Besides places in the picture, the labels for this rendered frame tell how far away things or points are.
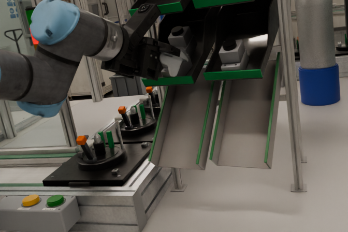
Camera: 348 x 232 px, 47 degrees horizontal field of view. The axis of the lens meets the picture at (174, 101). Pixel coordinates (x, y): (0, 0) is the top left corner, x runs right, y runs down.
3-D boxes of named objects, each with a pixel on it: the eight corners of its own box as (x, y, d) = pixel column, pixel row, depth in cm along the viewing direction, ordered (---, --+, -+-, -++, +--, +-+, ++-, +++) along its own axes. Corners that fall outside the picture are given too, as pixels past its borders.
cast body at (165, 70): (179, 83, 92) (169, 58, 88) (164, 81, 94) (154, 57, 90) (197, 60, 96) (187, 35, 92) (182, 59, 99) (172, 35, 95)
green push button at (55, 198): (59, 210, 93) (57, 202, 93) (44, 209, 95) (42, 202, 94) (68, 201, 97) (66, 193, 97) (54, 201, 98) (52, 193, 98)
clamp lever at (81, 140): (92, 160, 108) (82, 140, 104) (86, 161, 109) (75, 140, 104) (98, 151, 111) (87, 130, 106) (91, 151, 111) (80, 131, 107)
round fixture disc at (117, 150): (113, 171, 106) (112, 163, 105) (68, 171, 110) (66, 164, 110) (134, 149, 119) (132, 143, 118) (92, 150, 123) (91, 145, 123)
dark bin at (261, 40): (262, 78, 85) (255, 50, 81) (205, 81, 91) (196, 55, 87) (285, 9, 103) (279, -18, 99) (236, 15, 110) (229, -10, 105)
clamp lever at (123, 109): (130, 127, 131) (122, 109, 127) (125, 127, 132) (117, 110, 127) (133, 120, 134) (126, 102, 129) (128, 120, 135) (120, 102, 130)
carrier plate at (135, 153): (124, 187, 100) (122, 179, 100) (43, 187, 108) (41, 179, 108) (157, 148, 122) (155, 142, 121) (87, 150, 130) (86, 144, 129)
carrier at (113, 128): (158, 146, 123) (151, 107, 120) (89, 149, 131) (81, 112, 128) (180, 120, 145) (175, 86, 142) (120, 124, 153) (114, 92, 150)
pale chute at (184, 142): (205, 170, 93) (198, 163, 90) (156, 167, 100) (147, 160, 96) (224, 67, 105) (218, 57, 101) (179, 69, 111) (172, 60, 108)
